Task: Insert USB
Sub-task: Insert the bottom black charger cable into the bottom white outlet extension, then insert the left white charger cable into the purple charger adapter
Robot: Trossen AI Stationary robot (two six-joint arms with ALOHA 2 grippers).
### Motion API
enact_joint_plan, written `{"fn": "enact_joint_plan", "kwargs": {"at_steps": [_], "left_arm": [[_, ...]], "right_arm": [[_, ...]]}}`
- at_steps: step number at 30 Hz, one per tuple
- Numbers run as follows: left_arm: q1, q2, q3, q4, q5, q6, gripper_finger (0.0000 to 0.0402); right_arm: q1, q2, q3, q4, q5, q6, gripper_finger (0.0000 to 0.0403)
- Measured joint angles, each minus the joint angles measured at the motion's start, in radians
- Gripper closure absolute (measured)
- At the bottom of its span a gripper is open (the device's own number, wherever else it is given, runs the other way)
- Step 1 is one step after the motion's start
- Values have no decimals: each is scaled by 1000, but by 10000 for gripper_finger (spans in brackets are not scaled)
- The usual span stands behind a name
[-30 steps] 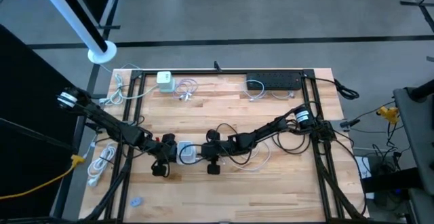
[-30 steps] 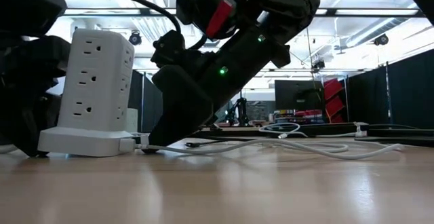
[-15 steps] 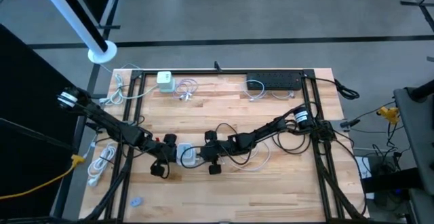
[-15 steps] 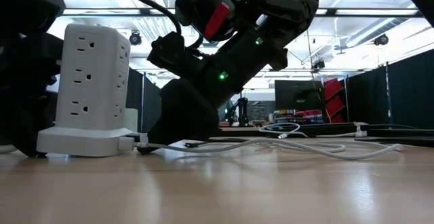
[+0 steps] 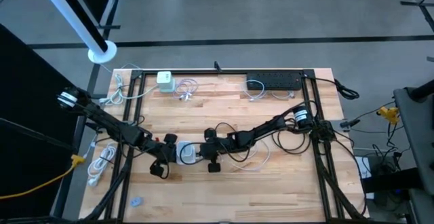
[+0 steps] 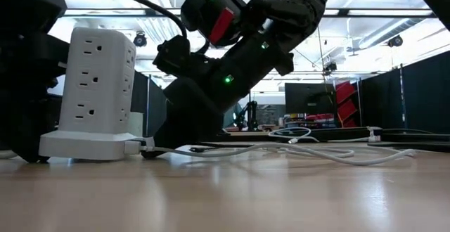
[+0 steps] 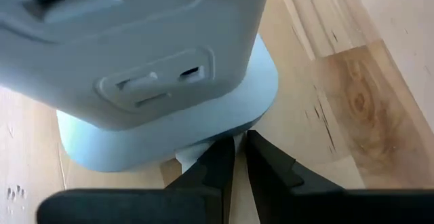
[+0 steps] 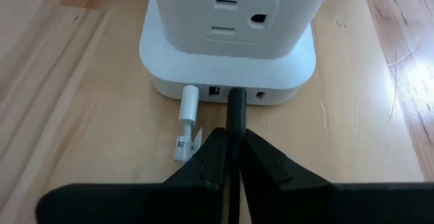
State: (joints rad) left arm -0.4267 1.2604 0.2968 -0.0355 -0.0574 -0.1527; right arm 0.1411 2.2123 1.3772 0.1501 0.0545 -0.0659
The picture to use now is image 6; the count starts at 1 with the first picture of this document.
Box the red bin rack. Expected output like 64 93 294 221
333 81 360 129

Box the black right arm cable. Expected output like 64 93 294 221
82 0 193 39

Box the green cube power strip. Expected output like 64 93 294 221
127 111 144 138

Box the small black ceiling fixture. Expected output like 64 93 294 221
322 61 338 75

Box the black partition wall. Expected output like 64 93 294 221
130 70 168 138
358 51 450 135

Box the thin white USB cable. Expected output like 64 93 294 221
268 126 370 145

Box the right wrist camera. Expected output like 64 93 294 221
152 34 193 79

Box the thin hanging black cable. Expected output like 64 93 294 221
316 26 327 82

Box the black ceiling spotlight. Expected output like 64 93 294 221
387 34 404 49
132 31 148 49

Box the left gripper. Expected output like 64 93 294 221
0 31 70 164

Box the long linear ceiling light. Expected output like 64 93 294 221
63 8 435 18

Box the black monitor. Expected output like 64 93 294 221
284 82 336 115

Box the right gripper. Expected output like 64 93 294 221
142 51 263 159

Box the small white plug block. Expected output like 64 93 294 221
366 126 383 143

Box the smooth silver ceiling duct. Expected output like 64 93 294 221
358 16 423 50

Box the desk with coloured boxes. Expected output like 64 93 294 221
280 113 337 130

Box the white tower power strip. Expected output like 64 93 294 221
37 27 149 162

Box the neighbouring station black frame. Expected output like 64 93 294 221
247 90 253 131

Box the white braided USB cable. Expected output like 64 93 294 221
123 138 418 167

